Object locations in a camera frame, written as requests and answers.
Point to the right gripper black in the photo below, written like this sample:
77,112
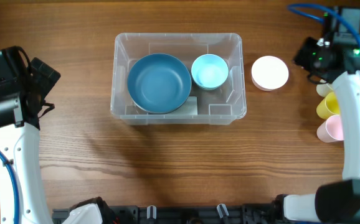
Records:
306,46

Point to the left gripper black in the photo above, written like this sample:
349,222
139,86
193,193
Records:
45,74

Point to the cream cup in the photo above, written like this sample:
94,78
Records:
324,88

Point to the yellow cup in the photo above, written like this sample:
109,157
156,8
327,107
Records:
328,106

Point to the white pink small bowl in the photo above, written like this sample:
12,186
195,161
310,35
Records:
269,73

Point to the pink cup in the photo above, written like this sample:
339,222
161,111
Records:
331,130

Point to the light blue small bowl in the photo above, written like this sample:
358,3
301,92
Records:
209,70

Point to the dark blue bowl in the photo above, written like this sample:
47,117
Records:
159,83

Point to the mint green small bowl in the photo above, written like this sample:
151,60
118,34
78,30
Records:
208,88

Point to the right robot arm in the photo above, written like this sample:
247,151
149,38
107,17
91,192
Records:
338,202

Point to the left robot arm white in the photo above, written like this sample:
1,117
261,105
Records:
22,195

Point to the clear plastic storage bin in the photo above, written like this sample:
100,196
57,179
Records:
216,107

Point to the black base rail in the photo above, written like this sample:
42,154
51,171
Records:
242,214

